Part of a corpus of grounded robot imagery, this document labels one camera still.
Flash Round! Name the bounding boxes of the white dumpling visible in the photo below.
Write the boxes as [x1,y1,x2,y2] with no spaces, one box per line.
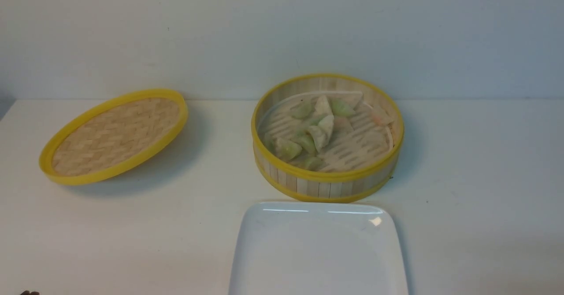
[314,95,333,116]
[306,125,328,152]
[317,114,334,142]

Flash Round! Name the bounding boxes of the green steamed dumpling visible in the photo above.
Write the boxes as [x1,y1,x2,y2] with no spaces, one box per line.
[275,138,303,161]

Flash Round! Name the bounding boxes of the green dumpling front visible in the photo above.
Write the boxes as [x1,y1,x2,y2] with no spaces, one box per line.
[299,156,324,171]

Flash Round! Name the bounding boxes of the pink dumpling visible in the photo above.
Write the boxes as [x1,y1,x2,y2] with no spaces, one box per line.
[370,105,394,126]

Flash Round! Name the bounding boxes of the green dumpling centre left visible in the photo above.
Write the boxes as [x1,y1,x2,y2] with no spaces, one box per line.
[292,131,318,156]

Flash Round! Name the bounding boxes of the white dumpling lower centre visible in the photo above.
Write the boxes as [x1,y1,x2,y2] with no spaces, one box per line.
[306,125,328,152]

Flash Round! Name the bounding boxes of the green dumpling back left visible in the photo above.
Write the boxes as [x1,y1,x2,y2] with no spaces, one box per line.
[290,101,313,120]

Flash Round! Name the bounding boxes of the white dumpling back centre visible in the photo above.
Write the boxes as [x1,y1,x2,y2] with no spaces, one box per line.
[314,95,333,116]

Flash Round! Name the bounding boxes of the yellow rimmed woven steamer lid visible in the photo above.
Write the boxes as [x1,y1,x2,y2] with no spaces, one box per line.
[39,88,189,185]

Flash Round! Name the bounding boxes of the yellow rimmed bamboo steamer basket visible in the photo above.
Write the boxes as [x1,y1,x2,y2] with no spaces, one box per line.
[251,74,404,203]

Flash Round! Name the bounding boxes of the green dumpling back right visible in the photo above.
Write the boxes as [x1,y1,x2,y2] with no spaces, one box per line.
[330,98,355,117]

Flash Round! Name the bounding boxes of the white square ceramic plate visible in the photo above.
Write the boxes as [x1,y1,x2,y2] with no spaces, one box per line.
[228,202,409,295]

